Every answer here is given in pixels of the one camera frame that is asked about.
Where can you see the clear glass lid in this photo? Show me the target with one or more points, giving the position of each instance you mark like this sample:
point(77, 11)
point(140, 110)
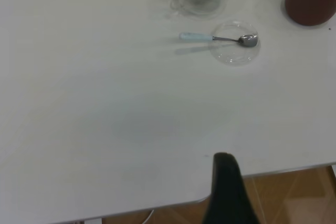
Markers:
point(233, 56)

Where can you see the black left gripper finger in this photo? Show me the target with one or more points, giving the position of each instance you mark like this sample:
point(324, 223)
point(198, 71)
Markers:
point(227, 195)

